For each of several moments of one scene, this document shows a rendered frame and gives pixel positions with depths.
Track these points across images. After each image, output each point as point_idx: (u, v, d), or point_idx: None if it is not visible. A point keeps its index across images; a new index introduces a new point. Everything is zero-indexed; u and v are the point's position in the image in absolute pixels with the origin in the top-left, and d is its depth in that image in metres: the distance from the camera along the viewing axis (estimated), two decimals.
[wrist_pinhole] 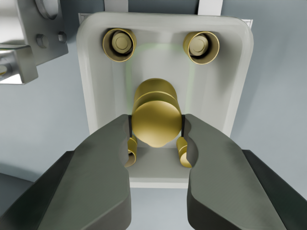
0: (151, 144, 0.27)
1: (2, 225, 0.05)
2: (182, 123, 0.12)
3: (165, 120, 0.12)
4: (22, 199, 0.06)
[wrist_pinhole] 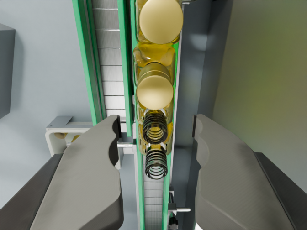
0: None
1: None
2: (193, 123, 0.12)
3: (161, 90, 0.16)
4: (9, 205, 0.06)
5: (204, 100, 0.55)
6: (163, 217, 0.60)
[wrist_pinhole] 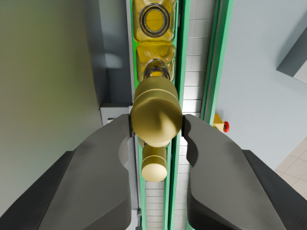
0: None
1: (2, 225, 0.05)
2: (182, 123, 0.12)
3: None
4: (22, 199, 0.06)
5: (92, 0, 0.45)
6: None
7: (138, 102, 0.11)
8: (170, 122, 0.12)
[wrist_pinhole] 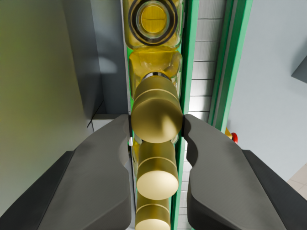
0: None
1: (2, 225, 0.05)
2: (182, 123, 0.12)
3: (150, 189, 0.15)
4: (22, 199, 0.06)
5: None
6: None
7: (138, 102, 0.11)
8: (170, 122, 0.12)
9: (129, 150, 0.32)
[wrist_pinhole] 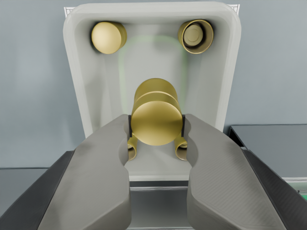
0: (169, 109, 0.11)
1: (2, 225, 0.05)
2: (182, 123, 0.12)
3: None
4: (22, 199, 0.06)
5: None
6: None
7: None
8: None
9: None
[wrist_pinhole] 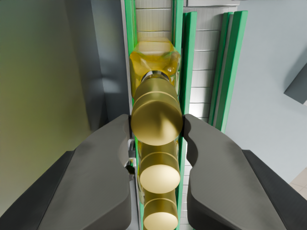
0: (169, 109, 0.11)
1: (2, 225, 0.05)
2: (182, 123, 0.12)
3: (155, 225, 0.18)
4: (22, 199, 0.06)
5: (87, 28, 0.42)
6: None
7: (145, 166, 0.15)
8: (170, 180, 0.15)
9: (133, 172, 0.35)
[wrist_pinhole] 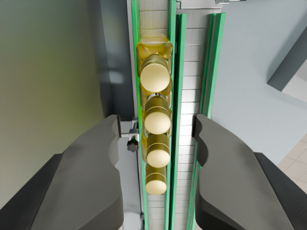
0: (162, 68, 0.20)
1: None
2: (193, 123, 0.12)
3: (154, 160, 0.26)
4: (9, 205, 0.06)
5: (97, 27, 0.50)
6: None
7: (148, 113, 0.23)
8: (164, 123, 0.23)
9: (137, 143, 0.44)
